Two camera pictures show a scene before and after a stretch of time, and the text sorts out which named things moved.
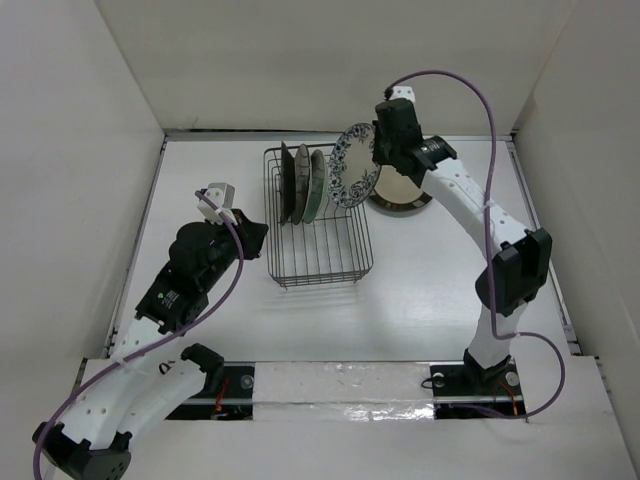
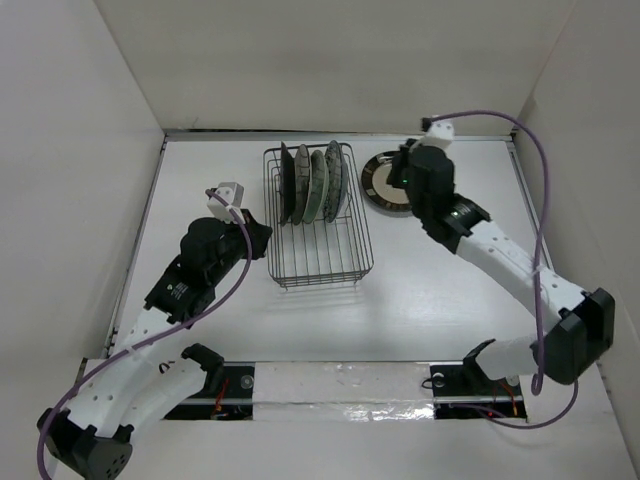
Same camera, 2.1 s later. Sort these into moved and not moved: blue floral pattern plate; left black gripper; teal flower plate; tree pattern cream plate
Moved: blue floral pattern plate
Not moved: left black gripper; teal flower plate; tree pattern cream plate
